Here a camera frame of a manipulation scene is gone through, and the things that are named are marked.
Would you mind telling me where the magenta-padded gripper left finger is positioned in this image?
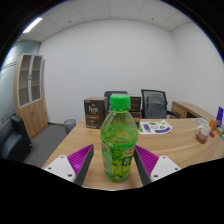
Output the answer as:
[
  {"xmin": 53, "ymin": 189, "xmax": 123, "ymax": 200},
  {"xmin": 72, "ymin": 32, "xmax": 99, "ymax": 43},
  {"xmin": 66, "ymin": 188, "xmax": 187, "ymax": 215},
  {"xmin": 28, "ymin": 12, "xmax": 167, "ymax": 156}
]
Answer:
[{"xmin": 43, "ymin": 143, "xmax": 95, "ymax": 187}]

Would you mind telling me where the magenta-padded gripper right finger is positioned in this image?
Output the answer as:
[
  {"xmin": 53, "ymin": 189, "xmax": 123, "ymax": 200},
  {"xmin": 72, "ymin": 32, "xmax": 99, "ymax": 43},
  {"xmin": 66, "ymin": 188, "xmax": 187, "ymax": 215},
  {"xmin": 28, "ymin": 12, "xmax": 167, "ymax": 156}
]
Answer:
[{"xmin": 133, "ymin": 144, "xmax": 182, "ymax": 187}]

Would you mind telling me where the green drink bottle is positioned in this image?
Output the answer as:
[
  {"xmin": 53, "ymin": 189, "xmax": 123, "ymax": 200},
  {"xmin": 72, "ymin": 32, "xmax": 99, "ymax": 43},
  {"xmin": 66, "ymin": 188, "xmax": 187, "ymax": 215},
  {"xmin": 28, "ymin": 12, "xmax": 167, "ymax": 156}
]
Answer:
[{"xmin": 100, "ymin": 94, "xmax": 139, "ymax": 183}]

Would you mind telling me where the white leaflet with green print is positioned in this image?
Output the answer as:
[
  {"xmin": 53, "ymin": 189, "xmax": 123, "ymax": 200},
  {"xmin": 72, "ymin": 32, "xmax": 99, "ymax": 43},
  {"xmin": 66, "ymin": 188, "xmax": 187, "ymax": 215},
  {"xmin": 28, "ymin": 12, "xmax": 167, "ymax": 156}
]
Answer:
[{"xmin": 137, "ymin": 119, "xmax": 174, "ymax": 135}]

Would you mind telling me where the grey waste bin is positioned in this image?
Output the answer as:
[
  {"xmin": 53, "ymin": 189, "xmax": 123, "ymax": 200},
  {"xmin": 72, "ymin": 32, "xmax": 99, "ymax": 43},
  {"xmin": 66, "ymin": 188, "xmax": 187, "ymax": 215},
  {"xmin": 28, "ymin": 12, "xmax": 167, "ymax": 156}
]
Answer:
[{"xmin": 63, "ymin": 118, "xmax": 77, "ymax": 135}]

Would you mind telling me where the brown flat carton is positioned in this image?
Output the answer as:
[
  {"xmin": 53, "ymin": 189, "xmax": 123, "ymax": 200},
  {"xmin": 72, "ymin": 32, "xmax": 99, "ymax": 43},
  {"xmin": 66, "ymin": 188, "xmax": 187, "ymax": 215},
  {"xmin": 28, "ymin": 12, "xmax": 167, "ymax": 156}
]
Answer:
[{"xmin": 131, "ymin": 111, "xmax": 143, "ymax": 129}]

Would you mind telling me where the dark brown coffee box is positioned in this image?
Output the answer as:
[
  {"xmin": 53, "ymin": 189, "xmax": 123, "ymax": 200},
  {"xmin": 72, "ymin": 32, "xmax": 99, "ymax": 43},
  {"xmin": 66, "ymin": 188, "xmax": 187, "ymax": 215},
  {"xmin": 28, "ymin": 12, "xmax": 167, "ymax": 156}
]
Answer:
[{"xmin": 83, "ymin": 96, "xmax": 109, "ymax": 130}]

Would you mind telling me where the grey mesh office chair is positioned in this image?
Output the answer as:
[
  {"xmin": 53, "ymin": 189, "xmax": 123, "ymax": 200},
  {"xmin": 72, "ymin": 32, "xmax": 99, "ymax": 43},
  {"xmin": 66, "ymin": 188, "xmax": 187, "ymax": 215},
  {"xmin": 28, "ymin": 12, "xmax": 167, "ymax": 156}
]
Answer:
[{"xmin": 140, "ymin": 88, "xmax": 180, "ymax": 120}]

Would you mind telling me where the white and maroon mug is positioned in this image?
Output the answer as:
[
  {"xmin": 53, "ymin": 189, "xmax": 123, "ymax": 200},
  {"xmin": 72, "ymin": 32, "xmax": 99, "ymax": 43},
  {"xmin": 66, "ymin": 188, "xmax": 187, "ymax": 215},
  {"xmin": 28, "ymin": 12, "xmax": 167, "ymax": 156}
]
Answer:
[{"xmin": 194, "ymin": 123, "xmax": 214, "ymax": 145}]

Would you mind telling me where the wooden side desk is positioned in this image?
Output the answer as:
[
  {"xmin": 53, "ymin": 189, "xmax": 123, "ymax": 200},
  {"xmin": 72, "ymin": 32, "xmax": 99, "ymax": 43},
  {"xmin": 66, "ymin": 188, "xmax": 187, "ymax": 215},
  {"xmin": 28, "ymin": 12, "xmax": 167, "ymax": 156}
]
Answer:
[{"xmin": 169, "ymin": 100, "xmax": 217, "ymax": 121}]

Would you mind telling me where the wooden shelf cabinet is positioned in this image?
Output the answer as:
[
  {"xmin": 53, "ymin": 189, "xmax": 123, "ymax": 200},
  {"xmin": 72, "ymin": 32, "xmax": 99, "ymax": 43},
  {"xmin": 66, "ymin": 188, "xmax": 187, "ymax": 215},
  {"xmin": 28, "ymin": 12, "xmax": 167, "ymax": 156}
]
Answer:
[{"xmin": 13, "ymin": 53, "xmax": 49, "ymax": 141}]

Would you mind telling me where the black sofa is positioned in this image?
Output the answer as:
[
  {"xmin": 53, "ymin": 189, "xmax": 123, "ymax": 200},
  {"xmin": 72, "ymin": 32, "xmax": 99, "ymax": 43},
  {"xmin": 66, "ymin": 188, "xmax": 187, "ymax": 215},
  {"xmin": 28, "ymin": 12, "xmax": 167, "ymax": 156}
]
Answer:
[{"xmin": 0, "ymin": 114, "xmax": 33, "ymax": 163}]

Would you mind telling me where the black office chair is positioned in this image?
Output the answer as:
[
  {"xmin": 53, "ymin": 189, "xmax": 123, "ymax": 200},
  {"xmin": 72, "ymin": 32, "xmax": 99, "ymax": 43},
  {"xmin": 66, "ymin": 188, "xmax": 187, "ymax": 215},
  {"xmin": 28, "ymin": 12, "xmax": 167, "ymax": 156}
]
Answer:
[{"xmin": 103, "ymin": 90, "xmax": 128, "ymax": 116}]

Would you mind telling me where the purple standing pouch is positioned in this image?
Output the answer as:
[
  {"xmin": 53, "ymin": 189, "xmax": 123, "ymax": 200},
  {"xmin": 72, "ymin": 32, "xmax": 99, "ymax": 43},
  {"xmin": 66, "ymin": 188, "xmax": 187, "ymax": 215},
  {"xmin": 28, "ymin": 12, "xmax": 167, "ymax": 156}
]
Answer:
[{"xmin": 215, "ymin": 106, "xmax": 224, "ymax": 128}]

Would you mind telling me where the long ceiling light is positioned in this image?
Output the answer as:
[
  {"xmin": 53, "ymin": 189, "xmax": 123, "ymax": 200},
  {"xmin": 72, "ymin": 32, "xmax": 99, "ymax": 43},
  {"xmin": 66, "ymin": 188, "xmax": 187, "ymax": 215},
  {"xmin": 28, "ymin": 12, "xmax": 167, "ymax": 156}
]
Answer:
[{"xmin": 22, "ymin": 17, "xmax": 44, "ymax": 34}]

